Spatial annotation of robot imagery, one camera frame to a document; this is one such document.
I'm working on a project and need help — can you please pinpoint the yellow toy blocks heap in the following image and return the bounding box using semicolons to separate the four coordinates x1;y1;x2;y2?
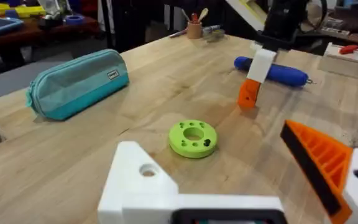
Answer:
0;2;47;19

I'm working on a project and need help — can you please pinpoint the blue tape roll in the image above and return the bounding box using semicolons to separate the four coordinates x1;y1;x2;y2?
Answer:
64;14;86;27

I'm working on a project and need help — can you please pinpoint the green disc with holes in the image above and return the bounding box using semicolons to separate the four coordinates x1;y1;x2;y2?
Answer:
168;119;218;159

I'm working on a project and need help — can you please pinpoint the silver marker pen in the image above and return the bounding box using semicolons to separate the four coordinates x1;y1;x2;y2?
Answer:
201;24;222;34

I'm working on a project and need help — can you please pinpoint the pale wooden box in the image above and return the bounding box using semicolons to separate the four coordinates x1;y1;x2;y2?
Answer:
318;42;358;83

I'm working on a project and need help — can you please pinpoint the wooden cup with utensils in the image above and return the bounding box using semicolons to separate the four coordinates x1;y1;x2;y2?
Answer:
180;7;209;40

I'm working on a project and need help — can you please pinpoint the white orange left gripper right finger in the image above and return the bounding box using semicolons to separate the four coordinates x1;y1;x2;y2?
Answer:
280;119;358;224

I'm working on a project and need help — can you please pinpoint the bare white left gripper left finger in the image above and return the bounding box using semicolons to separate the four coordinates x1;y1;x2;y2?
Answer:
97;141;180;224

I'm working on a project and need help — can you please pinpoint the black cable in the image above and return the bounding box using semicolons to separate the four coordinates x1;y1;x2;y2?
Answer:
303;0;329;34

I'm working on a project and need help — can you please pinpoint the red-handled tool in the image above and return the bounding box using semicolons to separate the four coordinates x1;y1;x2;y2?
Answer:
339;44;358;55

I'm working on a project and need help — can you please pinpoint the teal zip bag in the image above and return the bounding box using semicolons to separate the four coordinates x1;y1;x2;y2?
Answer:
25;49;130;121

